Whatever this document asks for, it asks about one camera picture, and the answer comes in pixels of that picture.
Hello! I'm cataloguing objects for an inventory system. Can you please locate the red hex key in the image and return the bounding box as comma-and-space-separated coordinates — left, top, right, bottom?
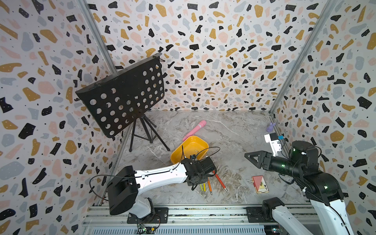
213, 171, 228, 192

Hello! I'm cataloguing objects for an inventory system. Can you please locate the orange hex key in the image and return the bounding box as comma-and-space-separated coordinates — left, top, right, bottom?
207, 180, 213, 196

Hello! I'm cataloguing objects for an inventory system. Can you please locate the small purple toy figure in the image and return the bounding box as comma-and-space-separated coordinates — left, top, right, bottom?
266, 122, 276, 133

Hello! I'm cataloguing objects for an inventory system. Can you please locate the black perforated music stand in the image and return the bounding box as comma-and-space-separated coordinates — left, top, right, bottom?
76, 52, 165, 143

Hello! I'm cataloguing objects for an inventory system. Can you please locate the pink cylindrical flashlight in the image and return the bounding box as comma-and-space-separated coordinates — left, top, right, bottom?
182, 120, 207, 142

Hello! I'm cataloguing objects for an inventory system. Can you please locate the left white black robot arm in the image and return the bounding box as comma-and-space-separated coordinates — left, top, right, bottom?
107, 157, 216, 220

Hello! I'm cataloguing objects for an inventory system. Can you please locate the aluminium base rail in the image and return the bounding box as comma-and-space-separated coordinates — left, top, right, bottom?
82, 204, 289, 235

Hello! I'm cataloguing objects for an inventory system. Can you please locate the yellow plastic storage box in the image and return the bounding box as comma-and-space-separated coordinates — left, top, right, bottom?
170, 136, 209, 164

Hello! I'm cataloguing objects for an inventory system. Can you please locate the red pink card box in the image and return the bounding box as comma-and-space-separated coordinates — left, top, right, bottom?
252, 175, 269, 193

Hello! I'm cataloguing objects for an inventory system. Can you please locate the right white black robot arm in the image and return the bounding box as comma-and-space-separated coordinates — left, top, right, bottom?
244, 141, 353, 235

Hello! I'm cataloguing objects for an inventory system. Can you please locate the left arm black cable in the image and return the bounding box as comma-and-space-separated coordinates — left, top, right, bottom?
89, 146, 221, 203

